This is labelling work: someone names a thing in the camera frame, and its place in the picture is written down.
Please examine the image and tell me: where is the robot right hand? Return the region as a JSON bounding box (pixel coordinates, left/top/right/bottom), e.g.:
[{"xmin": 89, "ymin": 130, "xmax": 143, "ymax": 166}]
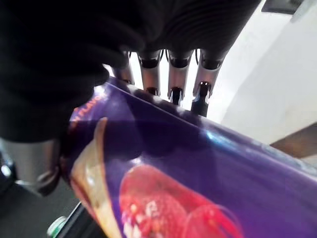
[{"xmin": 0, "ymin": 0, "xmax": 263, "ymax": 197}]

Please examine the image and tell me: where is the purple chips can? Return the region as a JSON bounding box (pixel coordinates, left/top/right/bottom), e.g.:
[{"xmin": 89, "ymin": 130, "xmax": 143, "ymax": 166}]
[{"xmin": 59, "ymin": 75, "xmax": 317, "ymax": 238}]

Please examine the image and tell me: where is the gray metal shelf unit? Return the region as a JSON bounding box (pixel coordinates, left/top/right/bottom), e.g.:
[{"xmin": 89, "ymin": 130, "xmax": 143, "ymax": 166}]
[{"xmin": 0, "ymin": 173, "xmax": 96, "ymax": 238}]

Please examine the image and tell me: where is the beige cart table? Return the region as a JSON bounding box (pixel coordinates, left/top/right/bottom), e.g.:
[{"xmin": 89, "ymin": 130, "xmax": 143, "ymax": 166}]
[{"xmin": 207, "ymin": 0, "xmax": 317, "ymax": 161}]

